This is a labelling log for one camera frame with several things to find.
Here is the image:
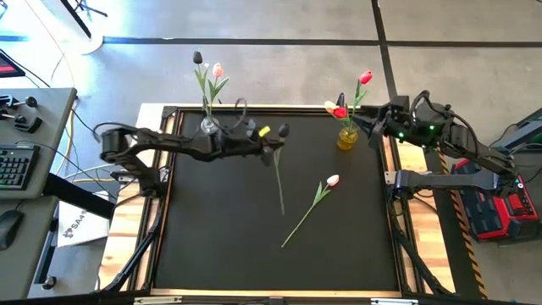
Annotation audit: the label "red screen device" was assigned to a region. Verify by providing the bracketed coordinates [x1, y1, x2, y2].
[0, 49, 26, 80]

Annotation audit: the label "black beam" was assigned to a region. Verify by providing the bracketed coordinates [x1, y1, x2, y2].
[41, 172, 116, 220]

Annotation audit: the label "black hazard striped floor ramp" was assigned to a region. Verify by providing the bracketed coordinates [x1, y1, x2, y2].
[423, 147, 489, 300]

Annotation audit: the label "yellow glass vase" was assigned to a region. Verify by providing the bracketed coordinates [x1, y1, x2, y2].
[336, 126, 360, 152]

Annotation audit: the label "white printed paper bag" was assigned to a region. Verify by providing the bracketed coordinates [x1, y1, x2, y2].
[57, 198, 112, 249]

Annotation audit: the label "salmon pink artificial tulip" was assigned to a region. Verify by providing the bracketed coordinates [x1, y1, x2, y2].
[206, 62, 231, 122]

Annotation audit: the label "red artificial tulip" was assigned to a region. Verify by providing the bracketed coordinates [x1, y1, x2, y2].
[349, 69, 374, 130]
[332, 107, 352, 132]

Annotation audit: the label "silver metal bracket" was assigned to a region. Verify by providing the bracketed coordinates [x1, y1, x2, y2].
[371, 297, 419, 305]
[134, 296, 183, 305]

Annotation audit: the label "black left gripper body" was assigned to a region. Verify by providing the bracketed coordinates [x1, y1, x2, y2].
[218, 126, 274, 158]

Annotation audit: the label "black desk bracket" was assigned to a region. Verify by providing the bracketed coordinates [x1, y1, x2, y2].
[14, 114, 44, 134]

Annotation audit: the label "black computer mouse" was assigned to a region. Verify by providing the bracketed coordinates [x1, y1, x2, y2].
[0, 209, 25, 251]

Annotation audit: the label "black keyboard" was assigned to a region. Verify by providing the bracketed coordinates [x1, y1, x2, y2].
[0, 143, 41, 191]

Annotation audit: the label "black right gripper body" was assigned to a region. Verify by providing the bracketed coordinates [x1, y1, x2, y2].
[372, 108, 418, 141]

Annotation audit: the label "black tripod legs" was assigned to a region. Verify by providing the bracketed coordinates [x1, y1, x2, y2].
[58, 0, 109, 40]

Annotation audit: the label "cream artificial tulip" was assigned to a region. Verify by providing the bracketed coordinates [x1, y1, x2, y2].
[324, 100, 352, 132]

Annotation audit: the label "black table frame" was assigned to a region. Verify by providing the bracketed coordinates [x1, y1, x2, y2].
[97, 103, 456, 300]

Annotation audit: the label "grey blue equipment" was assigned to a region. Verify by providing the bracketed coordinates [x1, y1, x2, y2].
[490, 108, 542, 154]

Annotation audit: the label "clear glass vase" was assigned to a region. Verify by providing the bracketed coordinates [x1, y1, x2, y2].
[199, 114, 221, 136]

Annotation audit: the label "grey desk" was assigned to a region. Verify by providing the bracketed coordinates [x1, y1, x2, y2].
[0, 87, 78, 200]
[0, 195, 59, 300]

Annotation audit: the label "black ball lever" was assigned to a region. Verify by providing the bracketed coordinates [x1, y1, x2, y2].
[11, 96, 39, 109]

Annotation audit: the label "pale pink artificial tulip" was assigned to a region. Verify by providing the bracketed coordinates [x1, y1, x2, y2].
[280, 174, 341, 249]

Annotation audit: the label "red black tool case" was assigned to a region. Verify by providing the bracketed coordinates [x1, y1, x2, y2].
[451, 158, 541, 242]

